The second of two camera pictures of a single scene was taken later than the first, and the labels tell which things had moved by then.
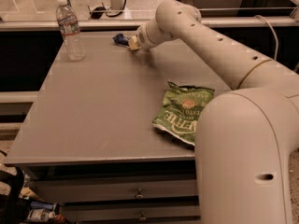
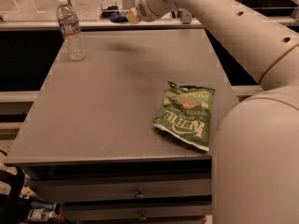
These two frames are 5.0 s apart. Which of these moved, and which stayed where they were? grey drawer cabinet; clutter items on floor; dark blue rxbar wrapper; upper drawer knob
Moved: dark blue rxbar wrapper
Stayed: grey drawer cabinet; upper drawer knob; clutter items on floor
